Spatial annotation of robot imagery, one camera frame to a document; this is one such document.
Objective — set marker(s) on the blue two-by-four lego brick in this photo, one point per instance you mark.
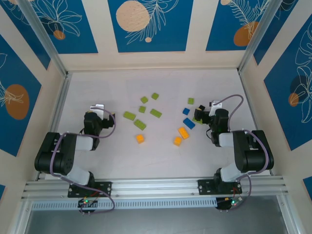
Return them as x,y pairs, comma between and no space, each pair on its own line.
189,123

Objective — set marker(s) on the blue two-by-two lego brick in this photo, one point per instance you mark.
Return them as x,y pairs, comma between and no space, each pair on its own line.
186,111

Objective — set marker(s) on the orange two-by-four lego brick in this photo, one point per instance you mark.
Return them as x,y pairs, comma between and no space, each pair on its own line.
183,133

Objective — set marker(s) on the orange two-by-two lego brick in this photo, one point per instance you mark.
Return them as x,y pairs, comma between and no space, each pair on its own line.
178,141
140,139

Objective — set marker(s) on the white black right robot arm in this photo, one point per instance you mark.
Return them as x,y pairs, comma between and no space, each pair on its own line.
253,151

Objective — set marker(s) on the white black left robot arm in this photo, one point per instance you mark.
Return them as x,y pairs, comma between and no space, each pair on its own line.
53,156

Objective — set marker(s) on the black lego brick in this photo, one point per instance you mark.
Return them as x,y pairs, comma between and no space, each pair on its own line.
201,107

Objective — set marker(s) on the grey metal sheet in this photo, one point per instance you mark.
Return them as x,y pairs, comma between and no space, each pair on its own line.
156,223

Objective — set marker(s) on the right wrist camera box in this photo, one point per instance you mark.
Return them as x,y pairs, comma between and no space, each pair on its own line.
217,104

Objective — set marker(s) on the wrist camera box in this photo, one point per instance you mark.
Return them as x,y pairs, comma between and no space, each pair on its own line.
97,107
217,104

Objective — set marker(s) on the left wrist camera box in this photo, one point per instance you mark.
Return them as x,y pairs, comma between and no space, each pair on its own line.
97,107

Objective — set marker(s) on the aluminium side rail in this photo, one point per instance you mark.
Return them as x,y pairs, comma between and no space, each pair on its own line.
253,109
56,122

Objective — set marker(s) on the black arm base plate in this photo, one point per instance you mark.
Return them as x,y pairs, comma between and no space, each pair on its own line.
104,189
204,187

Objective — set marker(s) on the long aluminium mounting rail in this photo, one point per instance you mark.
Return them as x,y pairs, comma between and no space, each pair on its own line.
156,187

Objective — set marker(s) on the aluminium frame post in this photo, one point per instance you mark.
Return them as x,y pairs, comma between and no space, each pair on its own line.
45,36
260,36

